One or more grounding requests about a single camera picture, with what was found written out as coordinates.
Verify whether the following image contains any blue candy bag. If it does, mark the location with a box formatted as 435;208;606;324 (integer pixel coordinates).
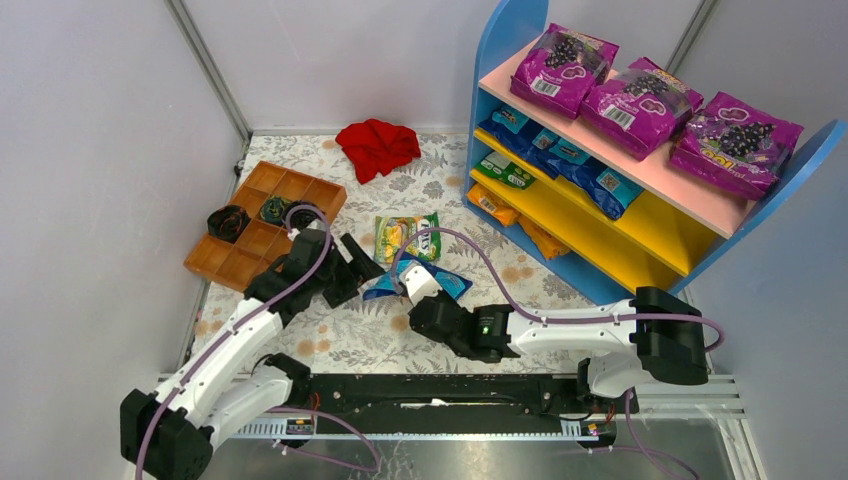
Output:
478;104;560;179
547;136;644;220
362;254;473;300

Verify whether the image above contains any orange mango candy bag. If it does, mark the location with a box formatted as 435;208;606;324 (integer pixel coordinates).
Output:
518;216;571;260
466;183;520;227

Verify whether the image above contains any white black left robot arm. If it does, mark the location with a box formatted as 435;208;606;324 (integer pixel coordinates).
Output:
120;228;385;479

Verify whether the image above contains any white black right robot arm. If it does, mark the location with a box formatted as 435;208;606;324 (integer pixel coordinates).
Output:
409;287;709;398

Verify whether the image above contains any green white Fox's candy bag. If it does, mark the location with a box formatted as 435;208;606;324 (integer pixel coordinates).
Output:
374;212;442;264

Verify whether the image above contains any blue yellow pink shelf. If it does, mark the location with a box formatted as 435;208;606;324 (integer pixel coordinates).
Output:
463;1;847;304

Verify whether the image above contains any blue candy bag on shelf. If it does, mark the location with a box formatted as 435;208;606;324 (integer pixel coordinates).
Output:
478;104;560;179

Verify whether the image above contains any purple grape candy bag middle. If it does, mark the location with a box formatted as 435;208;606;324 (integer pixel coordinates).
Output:
579;57;704;161

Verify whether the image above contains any purple grape candy bag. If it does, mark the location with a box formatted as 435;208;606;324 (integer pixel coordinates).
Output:
670;92;804;201
510;23;619;120
579;57;704;161

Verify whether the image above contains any purple grape candy bag left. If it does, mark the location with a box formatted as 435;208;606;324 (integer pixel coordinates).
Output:
510;23;619;120

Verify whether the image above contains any purple grape candy bag right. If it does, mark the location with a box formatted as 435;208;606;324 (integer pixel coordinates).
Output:
670;92;804;201

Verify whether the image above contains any floral table mat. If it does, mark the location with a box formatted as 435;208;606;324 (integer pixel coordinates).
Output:
195;132;690;376

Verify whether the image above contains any black round object in tray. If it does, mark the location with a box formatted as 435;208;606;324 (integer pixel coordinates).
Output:
283;201;326;230

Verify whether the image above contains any dark round object in tray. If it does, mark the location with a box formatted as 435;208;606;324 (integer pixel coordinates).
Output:
258;196;290;226

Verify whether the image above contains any orange wooden divided tray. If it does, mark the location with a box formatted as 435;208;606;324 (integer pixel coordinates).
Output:
184;161;347;291

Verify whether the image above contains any red cloth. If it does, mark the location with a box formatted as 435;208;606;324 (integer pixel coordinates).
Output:
335;119;421;185

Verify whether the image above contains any black round object on tray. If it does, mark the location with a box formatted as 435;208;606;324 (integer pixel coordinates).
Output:
207;205;251;244

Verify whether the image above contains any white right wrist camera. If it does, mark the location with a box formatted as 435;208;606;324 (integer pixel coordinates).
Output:
399;262;442;306

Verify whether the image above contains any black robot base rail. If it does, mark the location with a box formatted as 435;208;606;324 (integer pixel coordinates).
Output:
260;353;639;438

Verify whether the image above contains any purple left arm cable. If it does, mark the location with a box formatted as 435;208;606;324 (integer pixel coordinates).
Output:
134;205;383;480

